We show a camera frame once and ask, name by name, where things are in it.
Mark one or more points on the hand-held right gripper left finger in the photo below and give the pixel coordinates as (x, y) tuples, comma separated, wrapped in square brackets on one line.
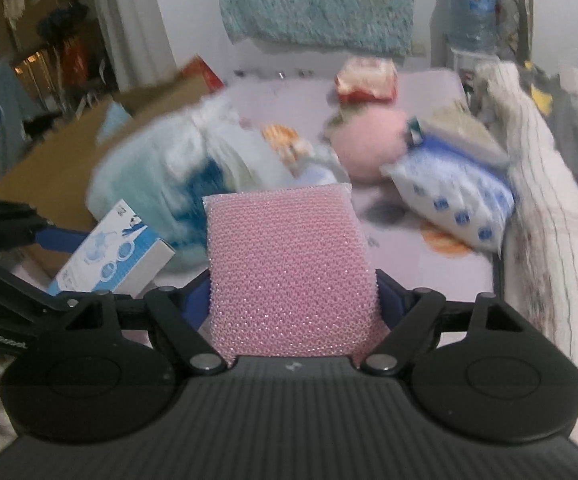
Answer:
[(199, 305)]

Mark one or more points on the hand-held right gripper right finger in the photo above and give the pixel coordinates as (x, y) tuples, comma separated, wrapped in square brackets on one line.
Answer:
[(391, 302)]

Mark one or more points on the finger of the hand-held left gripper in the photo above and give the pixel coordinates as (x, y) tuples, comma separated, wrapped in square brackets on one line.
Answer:
[(64, 238), (19, 285)]

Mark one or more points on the blue white carton box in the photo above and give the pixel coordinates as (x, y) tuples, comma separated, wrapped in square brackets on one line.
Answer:
[(109, 255)]

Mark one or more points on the brown cardboard box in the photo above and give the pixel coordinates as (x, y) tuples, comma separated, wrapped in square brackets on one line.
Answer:
[(59, 160)]

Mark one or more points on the pink mesh sponge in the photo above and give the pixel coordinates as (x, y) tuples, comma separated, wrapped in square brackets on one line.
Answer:
[(289, 270)]

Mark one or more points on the clear pack of yellow cloths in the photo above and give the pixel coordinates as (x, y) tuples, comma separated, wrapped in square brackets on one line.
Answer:
[(469, 135)]

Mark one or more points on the light blue soft packet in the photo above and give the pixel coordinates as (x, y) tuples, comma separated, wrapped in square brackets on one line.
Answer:
[(114, 120)]

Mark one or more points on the purple printed mat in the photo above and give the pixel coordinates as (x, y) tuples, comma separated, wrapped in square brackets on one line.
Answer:
[(409, 270)]

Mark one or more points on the light blue plastic bag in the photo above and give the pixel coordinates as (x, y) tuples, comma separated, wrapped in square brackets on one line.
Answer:
[(134, 180)]

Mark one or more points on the blue white patterned packet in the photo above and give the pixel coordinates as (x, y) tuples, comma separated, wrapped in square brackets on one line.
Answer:
[(449, 195)]

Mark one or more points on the small white bottle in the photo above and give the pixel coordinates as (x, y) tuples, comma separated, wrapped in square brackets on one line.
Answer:
[(319, 172)]

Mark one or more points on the white blue-print plastic bag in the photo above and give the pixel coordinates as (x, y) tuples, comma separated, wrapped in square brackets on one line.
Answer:
[(239, 155)]

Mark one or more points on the pink plush ball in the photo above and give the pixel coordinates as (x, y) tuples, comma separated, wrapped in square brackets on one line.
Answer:
[(369, 142)]

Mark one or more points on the dark blue small item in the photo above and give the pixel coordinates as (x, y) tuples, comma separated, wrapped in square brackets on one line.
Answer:
[(415, 132)]

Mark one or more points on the white striped towel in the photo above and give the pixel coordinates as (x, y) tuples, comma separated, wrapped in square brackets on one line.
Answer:
[(539, 200)]

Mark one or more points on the orange white small packet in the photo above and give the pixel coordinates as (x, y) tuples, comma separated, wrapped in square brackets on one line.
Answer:
[(284, 140)]

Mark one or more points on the gold tin box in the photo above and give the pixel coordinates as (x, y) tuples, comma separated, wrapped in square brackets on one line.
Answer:
[(336, 119)]

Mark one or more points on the cluttered storage rack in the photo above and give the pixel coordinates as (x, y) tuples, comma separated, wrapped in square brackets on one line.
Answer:
[(59, 35)]

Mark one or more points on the red printed bag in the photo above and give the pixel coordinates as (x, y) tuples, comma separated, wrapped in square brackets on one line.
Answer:
[(204, 75)]

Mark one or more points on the red wet wipes packet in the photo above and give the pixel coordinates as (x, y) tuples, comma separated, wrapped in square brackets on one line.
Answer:
[(366, 80)]

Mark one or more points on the white curtain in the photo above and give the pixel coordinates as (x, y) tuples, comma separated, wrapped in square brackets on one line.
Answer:
[(134, 20)]

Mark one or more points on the white water dispenser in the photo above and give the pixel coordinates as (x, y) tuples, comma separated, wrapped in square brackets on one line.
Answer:
[(469, 65)]

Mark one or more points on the large blue water bottle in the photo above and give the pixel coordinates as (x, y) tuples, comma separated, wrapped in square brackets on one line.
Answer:
[(471, 15)]

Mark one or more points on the patterned folded board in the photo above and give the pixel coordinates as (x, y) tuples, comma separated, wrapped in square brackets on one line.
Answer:
[(514, 20)]

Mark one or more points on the white wall socket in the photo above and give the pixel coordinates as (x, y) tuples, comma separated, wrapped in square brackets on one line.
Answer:
[(419, 49)]

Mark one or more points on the blue floral wall cloth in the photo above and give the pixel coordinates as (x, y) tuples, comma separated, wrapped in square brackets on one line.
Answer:
[(319, 5)]

